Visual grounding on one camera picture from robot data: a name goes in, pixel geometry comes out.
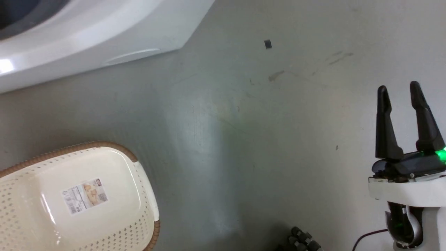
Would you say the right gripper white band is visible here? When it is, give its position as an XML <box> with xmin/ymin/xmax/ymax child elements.
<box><xmin>368</xmin><ymin>81</ymin><xmax>446</xmax><ymax>208</ymax></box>

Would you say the paper label sticker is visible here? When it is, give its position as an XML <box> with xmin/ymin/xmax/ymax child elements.
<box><xmin>62</xmin><ymin>178</ymin><xmax>109</xmax><ymax>215</ymax></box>

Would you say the white washing machine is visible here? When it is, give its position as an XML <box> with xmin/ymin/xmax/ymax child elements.
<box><xmin>0</xmin><ymin>0</ymin><xmax>215</xmax><ymax>94</ymax></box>

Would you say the thin black cable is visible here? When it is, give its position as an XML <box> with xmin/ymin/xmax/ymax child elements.
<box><xmin>352</xmin><ymin>229</ymin><xmax>389</xmax><ymax>251</ymax></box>

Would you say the oval washer filter cover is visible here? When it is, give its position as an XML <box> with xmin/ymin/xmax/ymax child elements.
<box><xmin>104</xmin><ymin>48</ymin><xmax>161</xmax><ymax>66</ymax></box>

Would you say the cream perforated laundry basket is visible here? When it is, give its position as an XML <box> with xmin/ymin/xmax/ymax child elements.
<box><xmin>0</xmin><ymin>141</ymin><xmax>161</xmax><ymax>251</ymax></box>

